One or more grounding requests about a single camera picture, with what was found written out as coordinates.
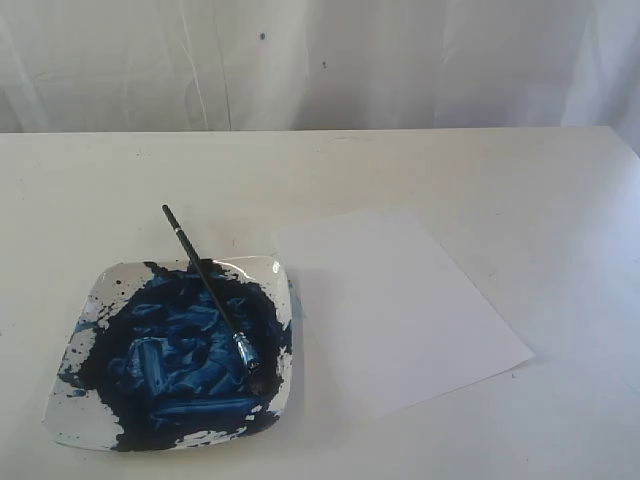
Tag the black paintbrush silver ferrule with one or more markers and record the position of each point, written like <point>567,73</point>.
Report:
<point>248,354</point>

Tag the white paper sheet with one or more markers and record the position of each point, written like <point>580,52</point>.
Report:
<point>396,319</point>

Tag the white plate with blue paint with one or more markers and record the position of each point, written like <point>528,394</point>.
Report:
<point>151,364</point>

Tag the white backdrop cloth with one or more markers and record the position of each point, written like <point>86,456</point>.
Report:
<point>271,65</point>

